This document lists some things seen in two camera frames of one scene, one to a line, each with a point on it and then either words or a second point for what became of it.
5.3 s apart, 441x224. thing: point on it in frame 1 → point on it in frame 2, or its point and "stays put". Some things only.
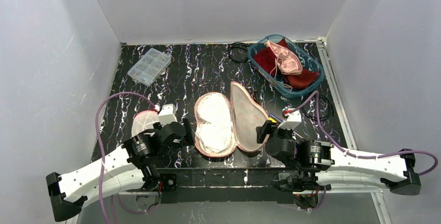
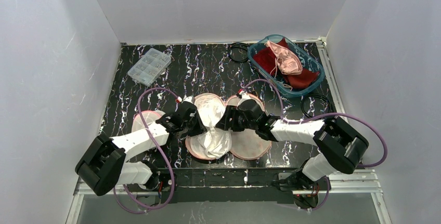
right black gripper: x=263 y=132 → x=227 y=120
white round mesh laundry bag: x=144 y=120 stays put
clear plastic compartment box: x=152 y=64 stays put
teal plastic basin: x=285 y=65 stays put
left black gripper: x=186 y=131 → x=197 y=124
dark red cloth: x=266 y=57 stays put
